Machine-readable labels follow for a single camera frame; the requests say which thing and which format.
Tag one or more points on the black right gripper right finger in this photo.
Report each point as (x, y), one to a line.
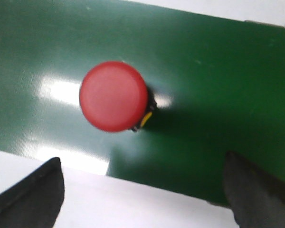
(256, 198)

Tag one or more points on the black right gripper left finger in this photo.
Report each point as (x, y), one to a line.
(36, 200)

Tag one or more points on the red mushroom push button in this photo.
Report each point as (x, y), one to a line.
(114, 97)

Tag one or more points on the green conveyor belt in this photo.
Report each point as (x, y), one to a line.
(219, 86)

